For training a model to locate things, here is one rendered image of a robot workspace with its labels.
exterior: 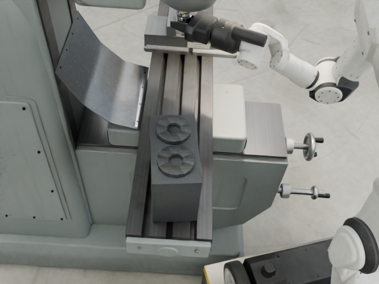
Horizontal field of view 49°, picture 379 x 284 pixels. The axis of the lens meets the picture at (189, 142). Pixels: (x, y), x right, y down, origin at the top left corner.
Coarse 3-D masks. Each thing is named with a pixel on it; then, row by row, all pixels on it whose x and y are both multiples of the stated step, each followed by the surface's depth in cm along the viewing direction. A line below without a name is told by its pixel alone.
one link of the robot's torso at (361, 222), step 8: (376, 184) 93; (376, 192) 97; (368, 200) 101; (376, 200) 98; (368, 208) 102; (376, 208) 99; (360, 216) 106; (368, 216) 102; (376, 216) 99; (344, 224) 110; (352, 224) 106; (360, 224) 104; (368, 224) 103; (376, 224) 100; (360, 232) 103; (368, 232) 102; (376, 232) 100; (368, 240) 102; (376, 240) 101; (368, 248) 101; (376, 248) 101; (368, 256) 102; (376, 256) 101; (368, 264) 102; (376, 264) 101; (368, 272) 104
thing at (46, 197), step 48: (0, 0) 103; (48, 0) 115; (0, 48) 113; (48, 48) 117; (0, 96) 126; (48, 96) 128; (0, 144) 142; (48, 144) 143; (0, 192) 165; (48, 192) 164
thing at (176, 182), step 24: (168, 120) 108; (192, 120) 110; (168, 144) 105; (192, 144) 105; (168, 168) 98; (192, 168) 100; (168, 192) 100; (192, 192) 101; (168, 216) 109; (192, 216) 110
